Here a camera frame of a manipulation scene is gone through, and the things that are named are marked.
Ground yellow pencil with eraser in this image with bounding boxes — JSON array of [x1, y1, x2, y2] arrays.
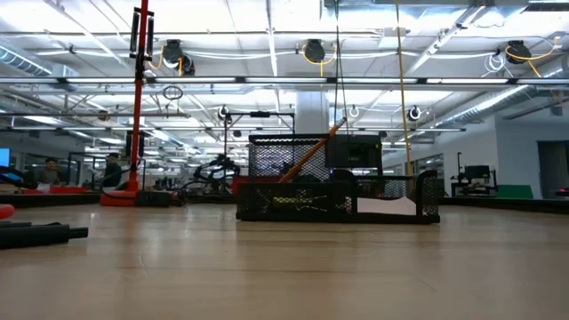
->
[[278, 116, 348, 185]]

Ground black mesh desk organizer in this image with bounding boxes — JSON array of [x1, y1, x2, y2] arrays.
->
[[235, 133, 442, 225]]

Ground white paper note pad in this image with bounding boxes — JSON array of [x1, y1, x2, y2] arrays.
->
[[357, 196, 418, 217]]

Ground red crate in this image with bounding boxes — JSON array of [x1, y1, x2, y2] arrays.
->
[[230, 174, 251, 196]]

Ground black monitor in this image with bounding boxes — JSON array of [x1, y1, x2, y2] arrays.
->
[[327, 134, 384, 171]]

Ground long ceiling light bar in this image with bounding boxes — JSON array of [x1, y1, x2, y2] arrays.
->
[[0, 76, 569, 87]]

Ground black box at stand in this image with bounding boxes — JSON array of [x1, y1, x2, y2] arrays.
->
[[135, 190, 173, 209]]

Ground red stand pole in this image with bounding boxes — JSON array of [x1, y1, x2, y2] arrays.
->
[[127, 0, 150, 193]]

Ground person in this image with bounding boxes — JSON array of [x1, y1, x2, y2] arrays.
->
[[34, 156, 66, 188], [102, 152, 125, 189]]

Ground red stand base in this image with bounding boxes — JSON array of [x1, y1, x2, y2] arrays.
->
[[99, 189, 140, 208]]

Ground black background workstation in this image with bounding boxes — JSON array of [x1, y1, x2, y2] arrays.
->
[[450, 152, 500, 198]]

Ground black clamp on pole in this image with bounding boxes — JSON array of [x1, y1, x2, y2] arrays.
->
[[129, 7, 156, 61]]

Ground red bin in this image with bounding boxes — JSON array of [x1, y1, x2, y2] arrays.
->
[[20, 184, 91, 196]]

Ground green panel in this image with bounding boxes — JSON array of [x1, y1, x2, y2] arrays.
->
[[496, 184, 534, 200]]

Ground black overhead frame rig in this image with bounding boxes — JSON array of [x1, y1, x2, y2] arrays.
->
[[223, 110, 296, 156]]

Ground yellow hanging strap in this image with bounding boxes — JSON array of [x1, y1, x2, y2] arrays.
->
[[394, 0, 414, 176]]

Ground black hanging cable loop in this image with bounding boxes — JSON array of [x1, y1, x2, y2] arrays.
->
[[162, 84, 185, 102]]

